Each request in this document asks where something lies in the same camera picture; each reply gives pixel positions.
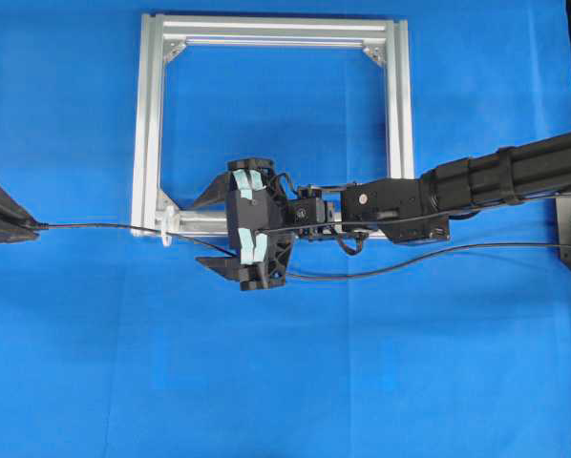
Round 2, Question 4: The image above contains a white string loop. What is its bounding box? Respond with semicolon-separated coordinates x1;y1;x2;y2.
157;205;180;248

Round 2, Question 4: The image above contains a black wire with plug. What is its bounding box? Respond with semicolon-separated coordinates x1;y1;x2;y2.
35;222;571;281

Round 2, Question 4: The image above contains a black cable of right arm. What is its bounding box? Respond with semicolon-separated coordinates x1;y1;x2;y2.
268;172;368;257

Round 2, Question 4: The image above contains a black gripper teal tape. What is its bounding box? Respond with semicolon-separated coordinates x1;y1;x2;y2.
188;158;294;291

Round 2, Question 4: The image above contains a silver aluminium extrusion frame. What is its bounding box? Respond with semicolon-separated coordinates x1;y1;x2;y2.
131;14;414;245

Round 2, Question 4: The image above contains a black image-right robot arm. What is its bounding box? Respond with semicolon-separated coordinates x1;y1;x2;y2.
193;133;571;291

